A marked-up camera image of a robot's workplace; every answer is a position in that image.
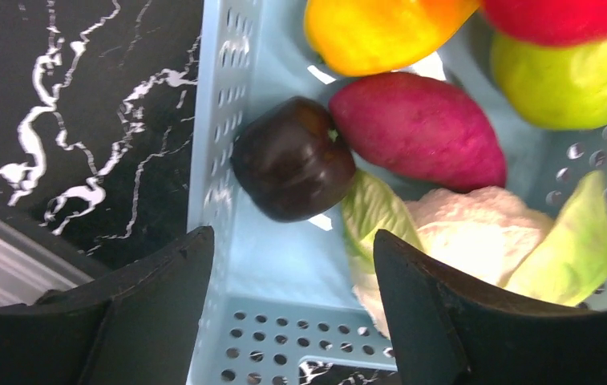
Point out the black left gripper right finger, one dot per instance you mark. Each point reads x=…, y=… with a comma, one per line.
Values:
x=447, y=327

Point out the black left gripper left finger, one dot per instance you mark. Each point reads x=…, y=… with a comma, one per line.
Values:
x=135, y=325

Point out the light blue plastic basket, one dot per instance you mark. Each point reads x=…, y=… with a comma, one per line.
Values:
x=280, y=309

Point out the dark toy plum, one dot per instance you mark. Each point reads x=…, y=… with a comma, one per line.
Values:
x=291, y=161

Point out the green toy pear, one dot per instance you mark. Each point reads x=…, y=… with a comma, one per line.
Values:
x=557, y=88

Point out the red toy apple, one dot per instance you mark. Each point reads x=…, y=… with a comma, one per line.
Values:
x=553, y=23

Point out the green white toy cabbage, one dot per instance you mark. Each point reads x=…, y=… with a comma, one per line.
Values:
x=489, y=233

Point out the reddish toy sweet potato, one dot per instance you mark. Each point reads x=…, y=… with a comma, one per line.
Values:
x=420, y=128

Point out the orange yellow toy mango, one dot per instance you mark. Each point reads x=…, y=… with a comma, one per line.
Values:
x=365, y=37

